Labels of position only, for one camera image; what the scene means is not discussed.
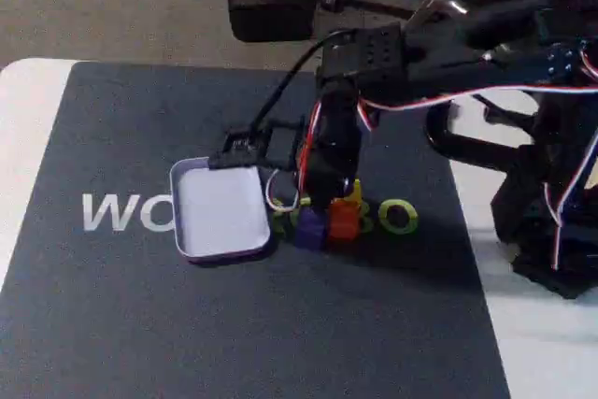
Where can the dark mat with printed letters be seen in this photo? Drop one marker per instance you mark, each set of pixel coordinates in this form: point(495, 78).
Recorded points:
point(187, 324)

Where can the black gripper camera module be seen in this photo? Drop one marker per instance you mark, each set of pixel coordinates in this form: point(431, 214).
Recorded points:
point(238, 144)

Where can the black table clamp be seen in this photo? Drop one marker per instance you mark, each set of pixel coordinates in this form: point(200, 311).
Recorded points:
point(437, 132)

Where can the yellow wooden cube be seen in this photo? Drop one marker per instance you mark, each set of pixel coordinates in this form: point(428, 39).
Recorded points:
point(357, 193)

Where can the orange wooden cube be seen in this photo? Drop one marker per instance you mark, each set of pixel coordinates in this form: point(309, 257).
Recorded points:
point(343, 226)

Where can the purple wooden cube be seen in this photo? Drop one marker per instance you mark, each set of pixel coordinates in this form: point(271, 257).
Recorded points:
point(308, 233)

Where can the white metal tray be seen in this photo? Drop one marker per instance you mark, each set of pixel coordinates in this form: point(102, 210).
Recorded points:
point(219, 217)

